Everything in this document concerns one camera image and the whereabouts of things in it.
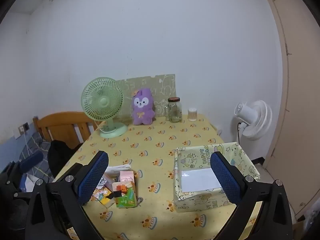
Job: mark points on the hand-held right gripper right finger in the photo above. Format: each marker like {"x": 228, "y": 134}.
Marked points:
{"x": 225, "y": 180}

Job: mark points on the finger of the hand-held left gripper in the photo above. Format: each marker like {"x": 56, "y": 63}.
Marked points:
{"x": 74, "y": 168}
{"x": 31, "y": 159}

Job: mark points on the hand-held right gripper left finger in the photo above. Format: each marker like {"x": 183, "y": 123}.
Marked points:
{"x": 93, "y": 177}

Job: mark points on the yellow cartoon tissue pack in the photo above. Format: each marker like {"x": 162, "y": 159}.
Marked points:
{"x": 101, "y": 195}

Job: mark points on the white tissue bundle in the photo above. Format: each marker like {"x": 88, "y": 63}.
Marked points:
{"x": 117, "y": 169}

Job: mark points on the pink tissue pack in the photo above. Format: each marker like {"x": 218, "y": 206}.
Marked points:
{"x": 126, "y": 176}

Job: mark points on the cartoon printed storage box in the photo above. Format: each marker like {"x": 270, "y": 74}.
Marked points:
{"x": 200, "y": 202}

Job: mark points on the green orange tissue pack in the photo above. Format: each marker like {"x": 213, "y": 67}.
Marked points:
{"x": 125, "y": 200}

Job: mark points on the yellow printed tablecloth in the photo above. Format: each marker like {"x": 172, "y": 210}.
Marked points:
{"x": 155, "y": 150}

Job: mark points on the white standing fan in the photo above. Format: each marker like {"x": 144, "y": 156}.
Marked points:
{"x": 257, "y": 120}

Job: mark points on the green desk fan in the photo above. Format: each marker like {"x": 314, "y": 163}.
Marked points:
{"x": 102, "y": 102}

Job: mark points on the cotton swab container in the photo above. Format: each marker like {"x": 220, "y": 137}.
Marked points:
{"x": 192, "y": 115}

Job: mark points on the purple plush rabbit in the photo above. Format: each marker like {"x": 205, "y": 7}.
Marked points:
{"x": 142, "y": 110}

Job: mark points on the glass jar with dark lid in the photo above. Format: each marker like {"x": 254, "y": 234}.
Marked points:
{"x": 175, "y": 112}

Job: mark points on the small glass mug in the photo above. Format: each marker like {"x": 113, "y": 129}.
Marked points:
{"x": 166, "y": 110}

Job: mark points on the blue printed bag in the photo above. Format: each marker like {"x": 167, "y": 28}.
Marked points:
{"x": 312, "y": 217}

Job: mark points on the beige door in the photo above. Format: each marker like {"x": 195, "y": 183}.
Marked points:
{"x": 300, "y": 105}

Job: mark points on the green printed board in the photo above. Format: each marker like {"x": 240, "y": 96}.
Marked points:
{"x": 160, "y": 85}

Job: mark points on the white wall outlet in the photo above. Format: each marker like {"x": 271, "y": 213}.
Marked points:
{"x": 21, "y": 129}

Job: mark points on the dark wall switch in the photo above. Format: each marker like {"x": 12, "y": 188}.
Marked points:
{"x": 25, "y": 125}

